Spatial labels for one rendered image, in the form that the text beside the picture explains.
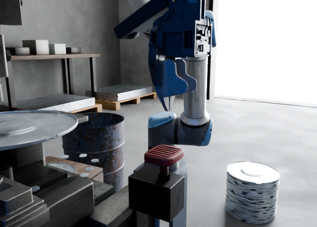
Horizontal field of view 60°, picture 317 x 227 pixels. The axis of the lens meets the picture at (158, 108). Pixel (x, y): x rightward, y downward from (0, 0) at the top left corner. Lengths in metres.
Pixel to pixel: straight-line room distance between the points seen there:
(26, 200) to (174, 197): 0.25
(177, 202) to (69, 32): 4.76
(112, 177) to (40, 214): 1.43
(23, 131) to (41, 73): 4.19
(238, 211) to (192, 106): 0.84
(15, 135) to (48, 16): 4.38
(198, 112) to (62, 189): 0.64
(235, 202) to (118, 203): 1.18
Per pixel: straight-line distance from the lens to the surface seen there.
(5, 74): 0.61
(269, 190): 1.66
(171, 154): 0.51
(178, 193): 0.55
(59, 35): 5.03
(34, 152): 0.66
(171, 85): 0.46
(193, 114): 1.04
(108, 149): 1.76
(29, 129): 0.63
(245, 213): 1.69
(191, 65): 0.95
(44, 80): 4.83
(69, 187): 0.54
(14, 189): 0.45
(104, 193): 0.63
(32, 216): 0.44
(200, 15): 0.45
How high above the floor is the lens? 0.95
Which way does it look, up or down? 12 degrees down
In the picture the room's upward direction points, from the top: straight up
